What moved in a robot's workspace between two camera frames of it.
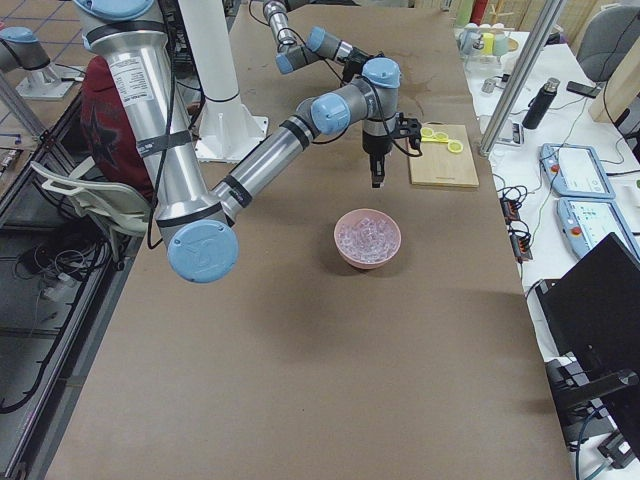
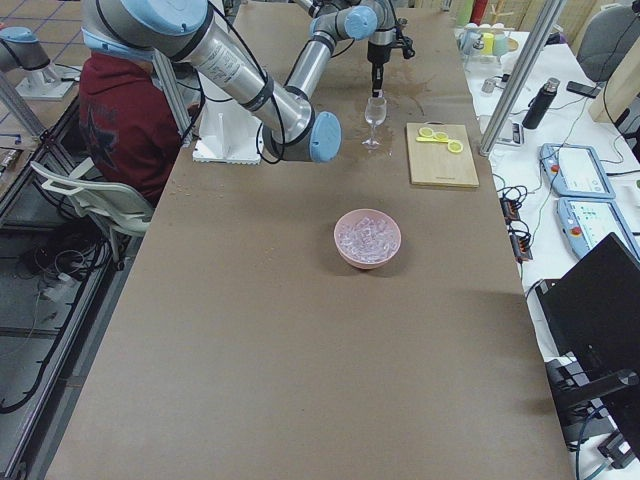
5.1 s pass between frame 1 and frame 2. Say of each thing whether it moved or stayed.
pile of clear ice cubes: stayed
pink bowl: stayed
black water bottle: stayed
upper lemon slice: stayed
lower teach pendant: stayed
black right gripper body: moved
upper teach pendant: stayed
